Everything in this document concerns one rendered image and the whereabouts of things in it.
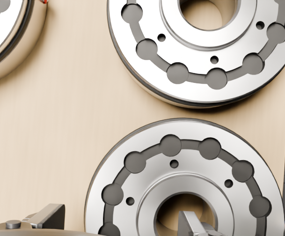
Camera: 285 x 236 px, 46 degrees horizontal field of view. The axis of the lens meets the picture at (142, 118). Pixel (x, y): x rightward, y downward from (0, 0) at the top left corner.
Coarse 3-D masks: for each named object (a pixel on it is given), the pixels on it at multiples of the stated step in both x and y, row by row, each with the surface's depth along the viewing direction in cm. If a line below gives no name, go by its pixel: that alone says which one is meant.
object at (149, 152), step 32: (160, 128) 17; (192, 128) 17; (128, 160) 17; (160, 160) 17; (192, 160) 17; (224, 160) 17; (256, 160) 17; (96, 192) 17; (128, 192) 17; (256, 192) 17; (96, 224) 17; (128, 224) 17; (256, 224) 17
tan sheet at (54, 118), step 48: (48, 0) 20; (96, 0) 20; (192, 0) 20; (48, 48) 20; (96, 48) 20; (0, 96) 20; (48, 96) 20; (96, 96) 20; (144, 96) 20; (0, 144) 20; (48, 144) 20; (96, 144) 20; (0, 192) 20; (48, 192) 20
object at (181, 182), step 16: (176, 176) 16; (192, 176) 16; (160, 192) 16; (176, 192) 16; (192, 192) 16; (208, 192) 16; (224, 192) 17; (144, 208) 16; (224, 208) 16; (144, 224) 16; (224, 224) 16
